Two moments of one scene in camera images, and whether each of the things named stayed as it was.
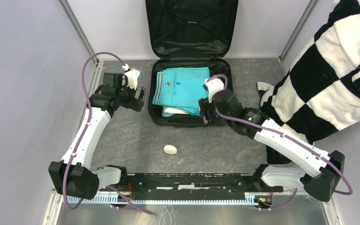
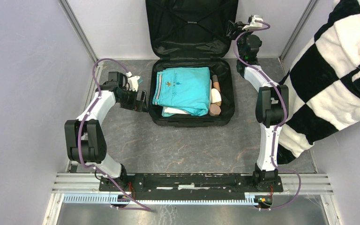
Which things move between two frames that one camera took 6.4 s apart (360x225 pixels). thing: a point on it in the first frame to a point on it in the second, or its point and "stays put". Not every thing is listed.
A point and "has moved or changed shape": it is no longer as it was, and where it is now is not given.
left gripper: (134, 103) stays put
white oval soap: (170, 149) has moved or changed shape
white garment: (174, 110) stays put
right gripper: (205, 105) to (237, 27)
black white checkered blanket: (334, 86) stays put
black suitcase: (190, 33) stays put
